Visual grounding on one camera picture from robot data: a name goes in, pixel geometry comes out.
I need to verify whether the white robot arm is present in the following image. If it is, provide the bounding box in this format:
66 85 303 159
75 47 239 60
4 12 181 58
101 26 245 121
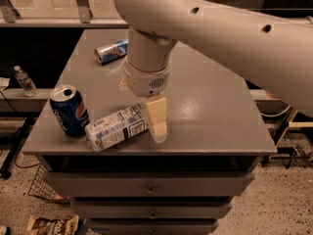
113 0 313 117

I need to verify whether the grey metal railing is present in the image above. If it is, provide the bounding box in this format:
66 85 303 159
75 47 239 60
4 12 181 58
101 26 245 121
0 0 127 28

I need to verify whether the blue pepsi can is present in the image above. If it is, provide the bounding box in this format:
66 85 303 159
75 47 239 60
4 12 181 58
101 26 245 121
49 84 90 137

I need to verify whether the drawer knob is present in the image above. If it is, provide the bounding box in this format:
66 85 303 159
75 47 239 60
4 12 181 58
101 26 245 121
146 185 156 196
149 211 157 220

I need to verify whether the wire mesh basket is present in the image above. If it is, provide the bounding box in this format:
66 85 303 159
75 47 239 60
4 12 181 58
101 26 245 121
28 165 69 204

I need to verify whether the middle drawer knob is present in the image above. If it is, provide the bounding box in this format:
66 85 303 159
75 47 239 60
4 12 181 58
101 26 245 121
149 211 157 220

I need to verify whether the grey drawer cabinet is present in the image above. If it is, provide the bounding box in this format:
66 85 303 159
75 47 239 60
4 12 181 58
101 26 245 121
22 43 276 235

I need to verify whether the silver blue energy drink can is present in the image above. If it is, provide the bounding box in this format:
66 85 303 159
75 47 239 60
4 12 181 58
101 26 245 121
94 39 128 65

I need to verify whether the small clear water bottle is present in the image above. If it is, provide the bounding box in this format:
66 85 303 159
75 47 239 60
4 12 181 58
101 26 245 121
14 66 37 97

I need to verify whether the brown snack bag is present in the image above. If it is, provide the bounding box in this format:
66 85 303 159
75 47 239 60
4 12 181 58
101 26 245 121
24 215 79 235

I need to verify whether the top drawer knob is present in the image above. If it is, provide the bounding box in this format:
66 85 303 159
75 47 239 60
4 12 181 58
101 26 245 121
146 185 156 196

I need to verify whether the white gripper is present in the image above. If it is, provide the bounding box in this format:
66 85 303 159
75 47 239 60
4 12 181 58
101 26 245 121
119 58 170 143

